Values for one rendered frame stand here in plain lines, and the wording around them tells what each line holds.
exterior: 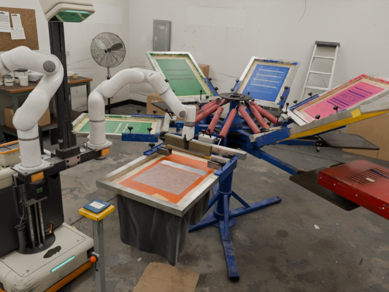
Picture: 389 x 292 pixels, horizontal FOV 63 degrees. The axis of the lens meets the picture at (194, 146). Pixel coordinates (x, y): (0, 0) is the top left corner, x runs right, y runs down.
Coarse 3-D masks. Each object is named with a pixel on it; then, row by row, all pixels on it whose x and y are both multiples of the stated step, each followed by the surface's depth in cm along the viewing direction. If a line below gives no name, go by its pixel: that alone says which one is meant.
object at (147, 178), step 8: (160, 160) 227; (168, 160) 228; (176, 160) 229; (184, 160) 230; (144, 168) 214; (152, 168) 215; (160, 168) 215; (168, 168) 216; (176, 168) 217; (136, 176) 202; (144, 176) 203; (152, 176) 203; (160, 176) 204; (168, 176) 205; (120, 184) 191; (128, 184) 191; (136, 184) 192; (144, 184) 193; (152, 184) 193; (144, 192) 184
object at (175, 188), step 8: (192, 160) 231; (200, 168) 220; (208, 168) 221; (176, 176) 206; (184, 176) 206; (192, 176) 207; (200, 176) 208; (160, 184) 194; (168, 184) 195; (176, 184) 195; (184, 184) 196; (192, 184) 197; (152, 192) 184; (160, 192) 185; (168, 192) 185; (176, 192) 186; (184, 192) 187; (168, 200) 177; (176, 200) 178
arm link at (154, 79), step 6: (144, 72) 200; (150, 72) 199; (156, 72) 196; (144, 78) 202; (150, 78) 193; (156, 78) 193; (162, 78) 196; (156, 84) 194; (162, 84) 195; (156, 90) 197; (162, 90) 196
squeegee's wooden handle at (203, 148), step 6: (168, 138) 224; (174, 138) 221; (180, 138) 219; (174, 144) 223; (180, 144) 220; (192, 144) 216; (198, 144) 214; (204, 144) 212; (192, 150) 217; (198, 150) 215; (204, 150) 213; (210, 150) 211
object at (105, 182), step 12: (144, 156) 223; (216, 156) 232; (120, 168) 203; (132, 168) 210; (96, 180) 186; (108, 180) 191; (216, 180) 200; (120, 192) 179; (132, 192) 176; (204, 192) 186; (156, 204) 169; (168, 204) 167; (192, 204) 173; (180, 216) 164
